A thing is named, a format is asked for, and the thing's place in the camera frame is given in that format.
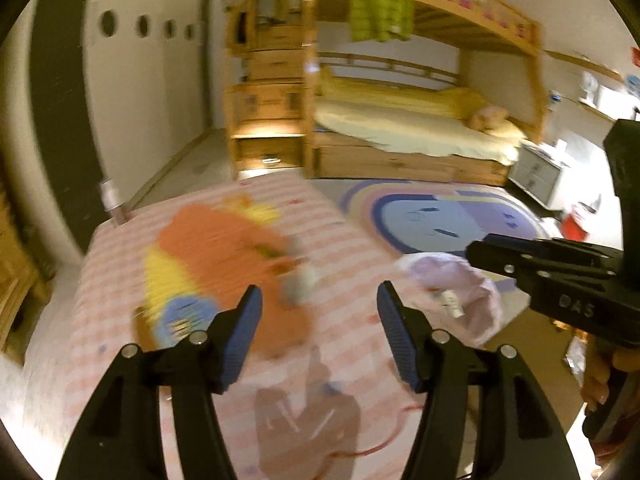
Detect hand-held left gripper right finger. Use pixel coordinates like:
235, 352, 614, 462
376, 280, 573, 480

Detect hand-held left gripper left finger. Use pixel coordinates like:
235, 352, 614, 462
56, 284, 264, 480

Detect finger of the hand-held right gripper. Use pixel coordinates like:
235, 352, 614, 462
482, 233, 623, 261
466, 241, 616, 282

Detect person's right hand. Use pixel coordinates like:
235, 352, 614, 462
582, 335, 640, 413

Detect red item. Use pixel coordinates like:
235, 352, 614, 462
561, 209, 592, 242

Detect white tube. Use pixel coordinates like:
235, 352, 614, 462
435, 287, 467, 319

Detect white nightstand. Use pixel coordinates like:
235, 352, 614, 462
507, 140, 572, 209

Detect rainbow rug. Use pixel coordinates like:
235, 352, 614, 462
339, 178, 551, 257

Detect orange plush toy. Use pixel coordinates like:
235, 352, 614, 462
160, 205, 321, 361

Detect yellow fringed item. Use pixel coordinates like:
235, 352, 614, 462
220, 197, 282, 227

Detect wooden bunk bed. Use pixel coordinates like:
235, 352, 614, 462
302, 0, 546, 188

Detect beige plush toy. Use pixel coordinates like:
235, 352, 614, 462
467, 105, 509, 132

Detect pale yellow bed sheet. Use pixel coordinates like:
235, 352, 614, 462
314, 97, 526, 163

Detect person's red clothing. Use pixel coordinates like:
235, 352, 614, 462
594, 420, 640, 468

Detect yellow blanket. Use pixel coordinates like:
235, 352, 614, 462
320, 67, 488, 122

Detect tall wooden cabinet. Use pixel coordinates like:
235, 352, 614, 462
0, 195, 56, 366

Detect wooden staircase drawers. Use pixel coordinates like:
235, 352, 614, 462
222, 0, 313, 176

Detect white wardrobe with round holes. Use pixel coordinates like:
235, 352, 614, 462
30, 0, 223, 256

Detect green puffer jacket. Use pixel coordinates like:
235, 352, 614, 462
348, 0, 414, 44

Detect wooden wall shelf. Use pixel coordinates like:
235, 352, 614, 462
542, 49, 640, 123

